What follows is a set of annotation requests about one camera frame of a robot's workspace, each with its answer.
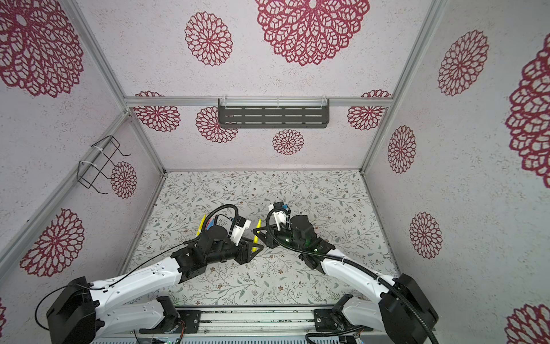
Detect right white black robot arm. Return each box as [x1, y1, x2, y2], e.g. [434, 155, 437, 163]
[253, 215, 439, 343]

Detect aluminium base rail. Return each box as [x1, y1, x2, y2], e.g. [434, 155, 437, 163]
[76, 304, 388, 338]

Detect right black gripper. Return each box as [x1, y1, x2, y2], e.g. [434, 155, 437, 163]
[254, 224, 307, 255]

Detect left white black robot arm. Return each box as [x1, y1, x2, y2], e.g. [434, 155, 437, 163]
[47, 225, 263, 343]

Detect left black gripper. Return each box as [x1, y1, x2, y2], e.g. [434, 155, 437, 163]
[207, 236, 264, 266]

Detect dark grey wall shelf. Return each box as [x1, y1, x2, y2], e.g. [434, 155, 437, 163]
[217, 99, 330, 129]

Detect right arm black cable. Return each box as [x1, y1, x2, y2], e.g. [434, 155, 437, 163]
[265, 209, 439, 344]

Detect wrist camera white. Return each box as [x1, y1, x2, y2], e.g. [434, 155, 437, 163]
[230, 216, 252, 246]
[273, 202, 291, 231]

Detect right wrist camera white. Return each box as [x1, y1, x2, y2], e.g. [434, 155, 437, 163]
[273, 202, 291, 231]

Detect black wire wall basket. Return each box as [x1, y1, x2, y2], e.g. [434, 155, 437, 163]
[76, 135, 131, 195]

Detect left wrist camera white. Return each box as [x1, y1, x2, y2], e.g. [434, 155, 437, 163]
[230, 216, 252, 246]

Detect yellow highlighter pen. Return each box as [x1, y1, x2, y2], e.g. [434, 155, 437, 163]
[252, 219, 262, 253]
[196, 215, 207, 237]

